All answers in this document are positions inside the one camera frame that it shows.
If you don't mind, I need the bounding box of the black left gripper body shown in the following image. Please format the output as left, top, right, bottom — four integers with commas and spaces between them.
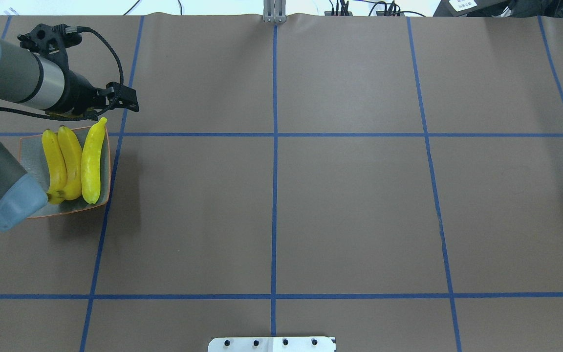
17, 23, 116, 120

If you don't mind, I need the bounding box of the aluminium frame post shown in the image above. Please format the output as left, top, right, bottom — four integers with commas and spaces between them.
263, 0, 287, 25

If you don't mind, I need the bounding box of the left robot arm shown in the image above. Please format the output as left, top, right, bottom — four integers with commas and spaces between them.
0, 23, 139, 232

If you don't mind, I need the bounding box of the grey square plate orange rim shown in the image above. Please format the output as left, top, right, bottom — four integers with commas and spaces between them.
19, 121, 111, 219

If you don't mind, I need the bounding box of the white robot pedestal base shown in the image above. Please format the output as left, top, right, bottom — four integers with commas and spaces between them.
207, 336, 337, 352

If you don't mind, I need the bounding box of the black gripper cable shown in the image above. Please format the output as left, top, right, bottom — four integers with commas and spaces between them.
0, 25, 126, 122

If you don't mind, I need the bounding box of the yellow banana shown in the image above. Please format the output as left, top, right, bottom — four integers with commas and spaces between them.
41, 129, 67, 204
81, 117, 108, 205
57, 125, 82, 200

